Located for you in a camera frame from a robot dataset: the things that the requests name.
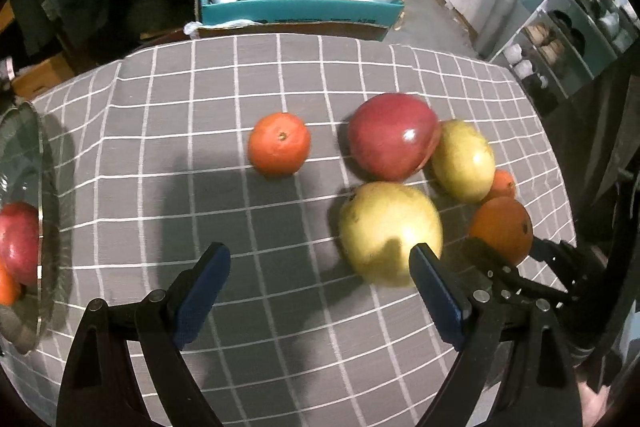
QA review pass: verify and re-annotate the large green yellow mango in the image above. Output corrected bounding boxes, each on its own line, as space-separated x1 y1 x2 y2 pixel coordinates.
338 181 444 287

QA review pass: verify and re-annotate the brown cardboard box under teal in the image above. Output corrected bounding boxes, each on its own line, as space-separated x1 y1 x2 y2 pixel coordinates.
143 0 396 46

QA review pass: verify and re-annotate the small orange tangerine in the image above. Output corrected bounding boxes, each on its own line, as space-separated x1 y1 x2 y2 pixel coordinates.
485 169 516 200

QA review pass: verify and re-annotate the large orange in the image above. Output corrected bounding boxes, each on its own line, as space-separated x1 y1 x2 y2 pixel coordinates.
469 196 534 265

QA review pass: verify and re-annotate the orange tangerine with stem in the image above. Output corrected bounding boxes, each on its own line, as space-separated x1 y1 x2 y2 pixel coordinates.
247 113 311 176

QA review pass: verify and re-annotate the shoe rack with shoes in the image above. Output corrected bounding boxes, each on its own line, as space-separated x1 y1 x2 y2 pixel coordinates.
490 0 639 117

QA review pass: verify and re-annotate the large red apple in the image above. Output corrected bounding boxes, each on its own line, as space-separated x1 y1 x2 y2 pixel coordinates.
347 93 442 182

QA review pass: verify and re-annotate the grey white checked tablecloth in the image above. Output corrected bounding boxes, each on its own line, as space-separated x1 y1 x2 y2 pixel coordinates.
1 35 575 426

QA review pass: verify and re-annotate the glass fruit plate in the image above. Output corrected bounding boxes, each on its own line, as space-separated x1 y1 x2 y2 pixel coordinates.
1 102 60 355

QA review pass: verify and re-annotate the red apple on plate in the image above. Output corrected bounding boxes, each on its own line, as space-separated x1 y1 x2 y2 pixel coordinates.
1 202 39 286

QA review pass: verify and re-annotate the yellow green pear shaped mango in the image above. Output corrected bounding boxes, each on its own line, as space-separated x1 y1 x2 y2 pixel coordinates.
431 119 496 204

